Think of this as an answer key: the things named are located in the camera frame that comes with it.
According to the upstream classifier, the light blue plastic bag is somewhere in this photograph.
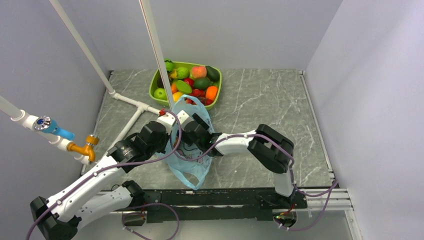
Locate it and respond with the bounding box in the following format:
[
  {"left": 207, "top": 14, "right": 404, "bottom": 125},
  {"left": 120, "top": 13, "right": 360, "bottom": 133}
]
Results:
[{"left": 162, "top": 94, "right": 215, "bottom": 190}]

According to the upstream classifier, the light green fake mango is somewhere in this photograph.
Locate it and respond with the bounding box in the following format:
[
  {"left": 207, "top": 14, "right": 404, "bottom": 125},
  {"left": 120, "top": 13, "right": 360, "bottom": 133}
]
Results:
[{"left": 175, "top": 80, "right": 193, "bottom": 95}]

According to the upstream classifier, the green fake lime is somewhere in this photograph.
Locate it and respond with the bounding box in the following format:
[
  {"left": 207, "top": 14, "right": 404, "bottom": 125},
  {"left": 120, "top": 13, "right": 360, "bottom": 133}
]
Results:
[{"left": 193, "top": 77, "right": 212, "bottom": 91}]

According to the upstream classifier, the fake peach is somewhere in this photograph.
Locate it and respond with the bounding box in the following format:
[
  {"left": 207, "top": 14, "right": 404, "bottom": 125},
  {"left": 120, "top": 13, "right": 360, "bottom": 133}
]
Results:
[{"left": 190, "top": 65, "right": 207, "bottom": 80}]

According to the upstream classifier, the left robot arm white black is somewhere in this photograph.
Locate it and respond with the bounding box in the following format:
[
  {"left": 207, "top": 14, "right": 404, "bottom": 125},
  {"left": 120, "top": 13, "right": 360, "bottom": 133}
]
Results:
[{"left": 25, "top": 116, "right": 176, "bottom": 240}]

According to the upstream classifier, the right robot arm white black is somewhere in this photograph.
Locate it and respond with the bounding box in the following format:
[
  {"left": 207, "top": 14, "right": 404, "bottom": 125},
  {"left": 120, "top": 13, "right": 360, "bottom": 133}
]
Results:
[{"left": 177, "top": 111, "right": 295, "bottom": 208}]

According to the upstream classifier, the red fake strawberry bunch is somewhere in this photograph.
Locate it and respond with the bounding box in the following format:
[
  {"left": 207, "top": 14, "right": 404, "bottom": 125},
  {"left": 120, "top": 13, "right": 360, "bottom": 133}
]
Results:
[{"left": 189, "top": 89, "right": 214, "bottom": 106}]

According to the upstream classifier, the yellow fake mango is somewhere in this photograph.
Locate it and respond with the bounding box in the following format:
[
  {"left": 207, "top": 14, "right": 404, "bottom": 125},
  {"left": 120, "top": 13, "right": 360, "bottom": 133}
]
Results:
[{"left": 172, "top": 91, "right": 184, "bottom": 103}]

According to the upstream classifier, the orange fake carrot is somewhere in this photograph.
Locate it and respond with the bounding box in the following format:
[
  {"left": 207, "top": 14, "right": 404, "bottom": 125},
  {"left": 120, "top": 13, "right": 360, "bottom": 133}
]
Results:
[{"left": 205, "top": 86, "right": 219, "bottom": 102}]

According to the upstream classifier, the green fake apple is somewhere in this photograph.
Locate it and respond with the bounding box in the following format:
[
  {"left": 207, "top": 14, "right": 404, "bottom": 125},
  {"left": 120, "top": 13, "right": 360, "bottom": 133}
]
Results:
[{"left": 153, "top": 87, "right": 168, "bottom": 101}]

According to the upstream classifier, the orange green fake fruit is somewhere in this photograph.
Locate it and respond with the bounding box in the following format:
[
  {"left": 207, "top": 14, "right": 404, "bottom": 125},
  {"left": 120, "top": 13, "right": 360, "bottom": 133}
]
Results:
[{"left": 171, "top": 82, "right": 179, "bottom": 94}]

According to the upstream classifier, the red fake apple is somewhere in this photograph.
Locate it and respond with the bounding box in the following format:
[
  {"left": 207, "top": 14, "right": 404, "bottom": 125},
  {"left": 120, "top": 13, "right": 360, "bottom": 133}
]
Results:
[{"left": 183, "top": 77, "right": 195, "bottom": 88}]

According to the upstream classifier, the fake avocado dark green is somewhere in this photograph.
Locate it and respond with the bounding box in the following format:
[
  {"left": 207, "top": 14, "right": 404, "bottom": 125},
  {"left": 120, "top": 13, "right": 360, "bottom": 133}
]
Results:
[{"left": 205, "top": 65, "right": 221, "bottom": 83}]

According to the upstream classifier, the green bumpy fake fruit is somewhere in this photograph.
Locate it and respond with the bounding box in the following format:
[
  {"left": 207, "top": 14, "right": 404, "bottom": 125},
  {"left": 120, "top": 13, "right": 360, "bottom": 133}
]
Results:
[{"left": 176, "top": 67, "right": 190, "bottom": 80}]

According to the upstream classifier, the green plastic fruit basket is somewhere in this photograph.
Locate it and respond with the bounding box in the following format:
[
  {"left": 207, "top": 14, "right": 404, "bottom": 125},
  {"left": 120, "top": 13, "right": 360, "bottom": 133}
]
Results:
[{"left": 148, "top": 61, "right": 223, "bottom": 113}]

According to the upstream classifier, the orange brass faucet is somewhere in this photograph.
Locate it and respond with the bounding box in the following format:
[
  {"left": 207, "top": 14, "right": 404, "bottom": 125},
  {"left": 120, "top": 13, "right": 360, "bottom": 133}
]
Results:
[{"left": 66, "top": 134, "right": 99, "bottom": 162}]

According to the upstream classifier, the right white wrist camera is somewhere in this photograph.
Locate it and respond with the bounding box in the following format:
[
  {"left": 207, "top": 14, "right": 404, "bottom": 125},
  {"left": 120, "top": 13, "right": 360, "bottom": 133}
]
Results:
[{"left": 177, "top": 110, "right": 194, "bottom": 130}]

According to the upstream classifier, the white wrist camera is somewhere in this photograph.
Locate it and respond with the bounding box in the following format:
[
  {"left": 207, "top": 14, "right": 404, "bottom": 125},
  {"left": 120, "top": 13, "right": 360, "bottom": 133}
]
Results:
[
  {"left": 177, "top": 110, "right": 194, "bottom": 130},
  {"left": 156, "top": 109, "right": 176, "bottom": 135}
]

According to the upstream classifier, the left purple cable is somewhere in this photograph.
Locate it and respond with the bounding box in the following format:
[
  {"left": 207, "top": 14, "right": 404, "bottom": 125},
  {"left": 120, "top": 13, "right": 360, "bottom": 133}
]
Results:
[{"left": 25, "top": 109, "right": 183, "bottom": 240}]

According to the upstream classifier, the purple cable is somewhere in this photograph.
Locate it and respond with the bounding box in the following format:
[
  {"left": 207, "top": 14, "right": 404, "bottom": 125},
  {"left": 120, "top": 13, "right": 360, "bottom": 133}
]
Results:
[
  {"left": 25, "top": 109, "right": 183, "bottom": 240},
  {"left": 170, "top": 129, "right": 339, "bottom": 233}
]

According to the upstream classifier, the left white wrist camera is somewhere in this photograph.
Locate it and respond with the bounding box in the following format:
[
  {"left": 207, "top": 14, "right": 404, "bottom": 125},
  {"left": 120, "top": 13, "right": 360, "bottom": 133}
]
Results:
[{"left": 156, "top": 109, "right": 176, "bottom": 135}]

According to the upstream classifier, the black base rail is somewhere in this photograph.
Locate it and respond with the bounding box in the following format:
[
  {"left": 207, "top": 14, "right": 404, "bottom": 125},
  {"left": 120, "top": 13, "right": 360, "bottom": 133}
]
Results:
[{"left": 102, "top": 187, "right": 352, "bottom": 223}]

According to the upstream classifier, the blue handled pipe valve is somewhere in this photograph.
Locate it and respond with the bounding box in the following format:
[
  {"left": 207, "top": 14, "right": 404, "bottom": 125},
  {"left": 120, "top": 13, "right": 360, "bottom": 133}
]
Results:
[{"left": 33, "top": 115, "right": 75, "bottom": 141}]

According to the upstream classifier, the white pvc pipe frame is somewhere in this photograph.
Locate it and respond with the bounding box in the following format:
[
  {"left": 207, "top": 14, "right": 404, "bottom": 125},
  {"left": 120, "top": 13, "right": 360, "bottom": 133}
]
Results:
[{"left": 0, "top": 0, "right": 158, "bottom": 158}]

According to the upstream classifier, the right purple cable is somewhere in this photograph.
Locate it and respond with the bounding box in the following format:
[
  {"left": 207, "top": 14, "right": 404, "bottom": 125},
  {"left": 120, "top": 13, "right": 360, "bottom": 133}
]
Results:
[{"left": 170, "top": 129, "right": 339, "bottom": 233}]

